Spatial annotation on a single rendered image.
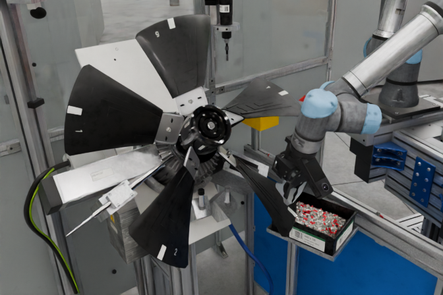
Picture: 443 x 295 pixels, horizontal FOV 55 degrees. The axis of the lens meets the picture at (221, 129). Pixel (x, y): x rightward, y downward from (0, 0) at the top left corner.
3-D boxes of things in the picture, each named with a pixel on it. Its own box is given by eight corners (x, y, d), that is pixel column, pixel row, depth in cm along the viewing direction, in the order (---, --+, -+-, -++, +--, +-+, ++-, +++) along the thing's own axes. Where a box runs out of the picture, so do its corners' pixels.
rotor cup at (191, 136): (159, 141, 117) (175, 124, 106) (188, 107, 124) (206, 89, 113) (198, 174, 118) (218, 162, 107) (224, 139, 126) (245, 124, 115)
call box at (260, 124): (234, 122, 174) (233, 98, 170) (252, 116, 180) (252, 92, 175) (260, 135, 163) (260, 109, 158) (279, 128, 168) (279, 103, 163)
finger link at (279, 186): (276, 193, 122) (284, 170, 117) (290, 207, 119) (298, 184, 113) (268, 197, 121) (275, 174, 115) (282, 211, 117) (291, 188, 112)
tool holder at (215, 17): (202, 30, 108) (200, -9, 104) (211, 25, 114) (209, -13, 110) (235, 32, 106) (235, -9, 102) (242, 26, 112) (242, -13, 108)
